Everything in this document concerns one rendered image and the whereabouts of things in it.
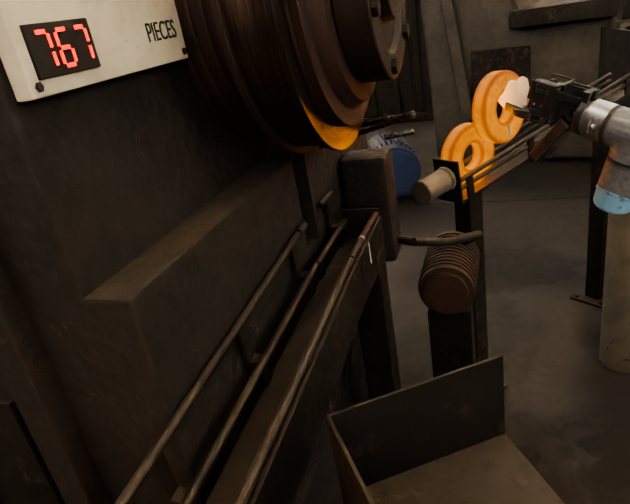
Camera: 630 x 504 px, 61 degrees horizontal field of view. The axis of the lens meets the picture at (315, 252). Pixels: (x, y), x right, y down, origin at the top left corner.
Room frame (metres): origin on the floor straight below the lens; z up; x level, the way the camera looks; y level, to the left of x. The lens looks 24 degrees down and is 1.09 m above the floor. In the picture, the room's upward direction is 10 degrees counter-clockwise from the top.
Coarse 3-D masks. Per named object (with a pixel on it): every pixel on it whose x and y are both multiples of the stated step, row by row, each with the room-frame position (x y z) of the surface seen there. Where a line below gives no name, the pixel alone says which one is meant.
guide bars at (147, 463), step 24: (312, 264) 0.82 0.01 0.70; (264, 288) 0.67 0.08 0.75; (312, 288) 0.79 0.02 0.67; (288, 312) 0.69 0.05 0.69; (240, 336) 0.60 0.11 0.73; (216, 360) 0.53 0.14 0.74; (264, 360) 0.59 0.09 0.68; (264, 384) 0.60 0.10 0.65; (240, 408) 0.52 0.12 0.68; (168, 432) 0.43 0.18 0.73; (216, 456) 0.45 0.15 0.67; (144, 480) 0.39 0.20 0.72; (168, 480) 0.42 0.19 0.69
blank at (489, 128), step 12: (492, 72) 1.18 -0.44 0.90; (504, 72) 1.17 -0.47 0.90; (480, 84) 1.16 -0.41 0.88; (492, 84) 1.15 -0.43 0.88; (504, 84) 1.17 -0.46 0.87; (480, 96) 1.14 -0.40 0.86; (492, 96) 1.14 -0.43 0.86; (480, 108) 1.13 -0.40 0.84; (492, 108) 1.14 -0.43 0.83; (504, 108) 1.21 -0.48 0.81; (480, 120) 1.13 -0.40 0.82; (492, 120) 1.14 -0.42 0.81; (504, 120) 1.18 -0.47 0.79; (516, 120) 1.19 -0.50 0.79; (480, 132) 1.15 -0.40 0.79; (492, 132) 1.14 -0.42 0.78; (504, 132) 1.16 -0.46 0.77; (516, 132) 1.18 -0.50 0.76
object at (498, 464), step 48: (432, 384) 0.45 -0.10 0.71; (480, 384) 0.46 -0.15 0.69; (336, 432) 0.40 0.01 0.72; (384, 432) 0.44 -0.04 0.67; (432, 432) 0.45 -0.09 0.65; (480, 432) 0.46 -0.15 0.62; (384, 480) 0.44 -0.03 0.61; (432, 480) 0.43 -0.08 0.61; (480, 480) 0.42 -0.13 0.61; (528, 480) 0.41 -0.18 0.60
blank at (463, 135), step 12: (456, 132) 1.24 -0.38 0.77; (468, 132) 1.24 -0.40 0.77; (444, 144) 1.24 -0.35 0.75; (456, 144) 1.22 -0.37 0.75; (468, 144) 1.24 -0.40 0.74; (480, 144) 1.26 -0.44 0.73; (492, 144) 1.28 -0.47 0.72; (444, 156) 1.23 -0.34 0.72; (456, 156) 1.22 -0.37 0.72; (480, 156) 1.26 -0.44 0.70; (492, 156) 1.28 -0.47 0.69; (468, 168) 1.26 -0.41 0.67; (480, 180) 1.26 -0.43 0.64
